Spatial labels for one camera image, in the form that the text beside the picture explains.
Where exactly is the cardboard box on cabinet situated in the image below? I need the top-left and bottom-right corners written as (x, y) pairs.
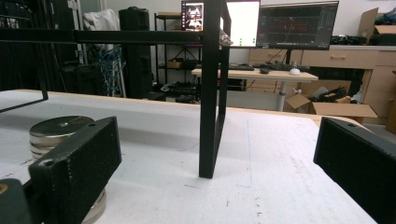
top-left (357, 7), bottom-right (396, 47)

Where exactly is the small colourful-screen monitor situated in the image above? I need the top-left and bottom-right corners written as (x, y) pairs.
top-left (180, 0), bottom-right (205, 33)

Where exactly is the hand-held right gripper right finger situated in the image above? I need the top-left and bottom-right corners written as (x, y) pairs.
top-left (313, 116), bottom-right (396, 224)

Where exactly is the tall black case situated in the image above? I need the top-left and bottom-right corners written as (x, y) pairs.
top-left (118, 6), bottom-right (154, 100)

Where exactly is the wide dark computer monitor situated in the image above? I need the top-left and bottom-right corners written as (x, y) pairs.
top-left (256, 0), bottom-right (340, 51)

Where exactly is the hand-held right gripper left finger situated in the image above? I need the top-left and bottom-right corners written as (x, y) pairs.
top-left (28, 116), bottom-right (122, 224)

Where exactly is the black shelving unit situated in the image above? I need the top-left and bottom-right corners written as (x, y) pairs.
top-left (153, 11), bottom-right (204, 104)

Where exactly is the stack of silver metal discs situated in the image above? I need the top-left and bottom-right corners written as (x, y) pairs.
top-left (29, 115), bottom-right (107, 224)

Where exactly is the light wooden desk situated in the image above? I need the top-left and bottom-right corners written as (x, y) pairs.
top-left (191, 67), bottom-right (319, 113)

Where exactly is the blue cable bundle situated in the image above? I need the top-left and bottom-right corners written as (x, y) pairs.
top-left (92, 46), bottom-right (126, 97)

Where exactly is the black keyboard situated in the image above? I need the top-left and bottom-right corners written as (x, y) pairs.
top-left (195, 63), bottom-right (256, 72)

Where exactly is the open cardboard box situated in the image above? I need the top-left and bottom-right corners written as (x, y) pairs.
top-left (285, 86), bottom-right (378, 125)

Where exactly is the white-screen computer monitor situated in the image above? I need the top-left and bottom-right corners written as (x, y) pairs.
top-left (219, 0), bottom-right (262, 49)

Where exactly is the black metal frame rack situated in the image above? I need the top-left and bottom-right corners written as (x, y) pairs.
top-left (0, 0), bottom-right (233, 180)

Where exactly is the white plastic bag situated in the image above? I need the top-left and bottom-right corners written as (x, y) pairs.
top-left (82, 8), bottom-right (121, 32)

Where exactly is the wooden drawer cabinet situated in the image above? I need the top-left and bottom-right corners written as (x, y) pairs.
top-left (247, 45), bottom-right (396, 118)

